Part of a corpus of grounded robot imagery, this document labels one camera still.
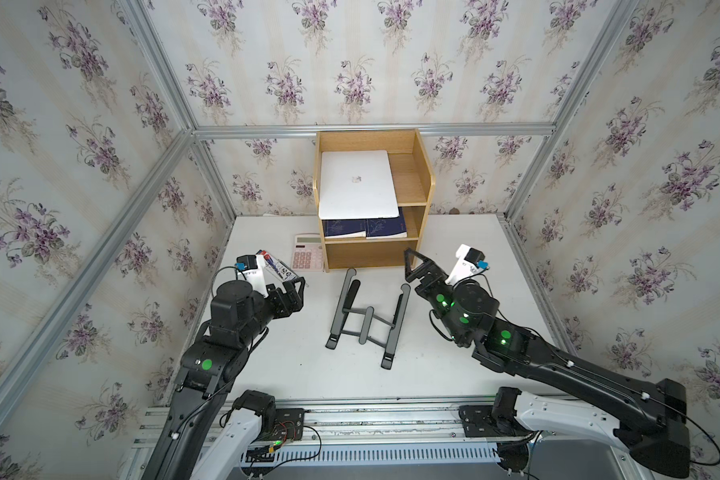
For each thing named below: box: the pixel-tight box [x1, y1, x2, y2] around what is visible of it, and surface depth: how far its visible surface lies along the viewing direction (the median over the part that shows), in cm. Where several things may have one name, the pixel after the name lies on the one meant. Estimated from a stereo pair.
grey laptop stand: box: [325, 268, 411, 370], surface depth 89 cm
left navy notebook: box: [322, 219, 367, 237], surface depth 95 cm
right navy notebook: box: [366, 206, 408, 239], surface depth 94 cm
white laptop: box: [319, 150, 400, 220], surface depth 86 cm
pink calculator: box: [291, 233, 324, 272], surface depth 106 cm
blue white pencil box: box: [256, 249, 301, 284], surface depth 106 cm
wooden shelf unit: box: [313, 128, 435, 273], surface depth 92 cm
